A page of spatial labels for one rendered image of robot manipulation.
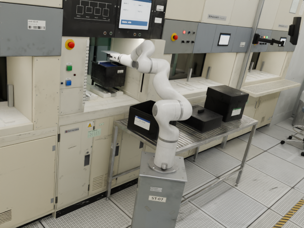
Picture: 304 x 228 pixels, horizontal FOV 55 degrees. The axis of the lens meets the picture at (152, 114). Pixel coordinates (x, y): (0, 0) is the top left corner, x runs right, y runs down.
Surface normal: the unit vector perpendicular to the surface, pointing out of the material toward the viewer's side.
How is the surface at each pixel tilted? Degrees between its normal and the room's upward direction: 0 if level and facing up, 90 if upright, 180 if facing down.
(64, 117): 90
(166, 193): 90
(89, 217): 0
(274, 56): 90
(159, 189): 90
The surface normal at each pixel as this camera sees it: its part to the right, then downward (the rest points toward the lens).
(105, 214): 0.15, -0.92
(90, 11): 0.69, 0.36
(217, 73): -0.71, 0.15
